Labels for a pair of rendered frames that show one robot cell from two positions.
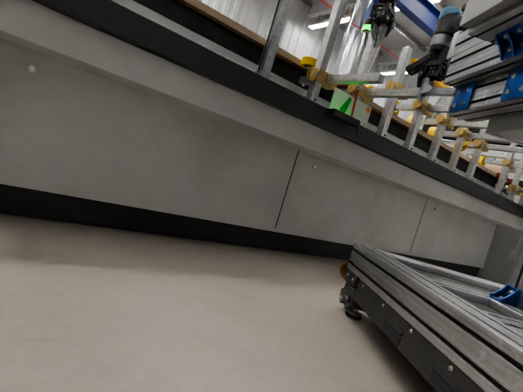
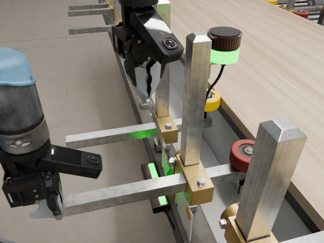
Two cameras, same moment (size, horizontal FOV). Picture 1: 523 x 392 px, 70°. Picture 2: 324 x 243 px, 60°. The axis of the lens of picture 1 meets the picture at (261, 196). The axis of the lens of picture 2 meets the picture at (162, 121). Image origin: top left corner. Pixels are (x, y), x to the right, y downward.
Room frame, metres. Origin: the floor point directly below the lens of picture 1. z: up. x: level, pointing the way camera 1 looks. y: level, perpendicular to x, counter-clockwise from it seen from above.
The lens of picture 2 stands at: (1.85, -0.74, 1.33)
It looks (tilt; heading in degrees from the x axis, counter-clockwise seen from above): 36 degrees down; 113
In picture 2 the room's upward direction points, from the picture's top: straight up
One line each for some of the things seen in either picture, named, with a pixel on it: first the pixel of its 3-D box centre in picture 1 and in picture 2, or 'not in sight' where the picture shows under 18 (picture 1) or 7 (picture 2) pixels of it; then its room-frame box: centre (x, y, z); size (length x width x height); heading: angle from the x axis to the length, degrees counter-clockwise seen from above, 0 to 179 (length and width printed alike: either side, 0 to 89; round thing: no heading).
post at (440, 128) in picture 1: (440, 127); not in sight; (2.18, -0.87, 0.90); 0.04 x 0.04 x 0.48; 38
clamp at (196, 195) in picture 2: (360, 92); (193, 174); (1.74, -0.30, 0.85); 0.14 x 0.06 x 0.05; 128
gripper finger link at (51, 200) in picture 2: not in sight; (52, 197); (1.52, -0.51, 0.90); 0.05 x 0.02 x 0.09; 128
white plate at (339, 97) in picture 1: (351, 108); (174, 186); (1.68, -0.27, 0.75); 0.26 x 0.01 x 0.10; 128
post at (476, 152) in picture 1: (477, 151); not in sight; (2.48, -1.27, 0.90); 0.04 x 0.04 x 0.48; 38
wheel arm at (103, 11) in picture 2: not in sight; (102, 11); (0.77, 0.83, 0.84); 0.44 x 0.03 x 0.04; 38
